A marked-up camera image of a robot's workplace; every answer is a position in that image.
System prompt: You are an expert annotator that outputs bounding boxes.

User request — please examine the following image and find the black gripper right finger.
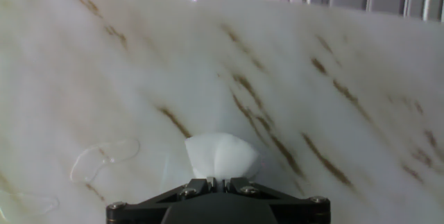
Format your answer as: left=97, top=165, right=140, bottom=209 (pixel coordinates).
left=223, top=177, right=331, bottom=224

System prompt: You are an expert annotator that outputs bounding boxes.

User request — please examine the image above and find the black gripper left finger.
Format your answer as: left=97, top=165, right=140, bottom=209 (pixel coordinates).
left=105, top=177, right=216, bottom=224

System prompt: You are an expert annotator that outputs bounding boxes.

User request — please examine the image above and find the white marble pattern board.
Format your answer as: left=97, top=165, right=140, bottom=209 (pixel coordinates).
left=0, top=0, right=444, bottom=224

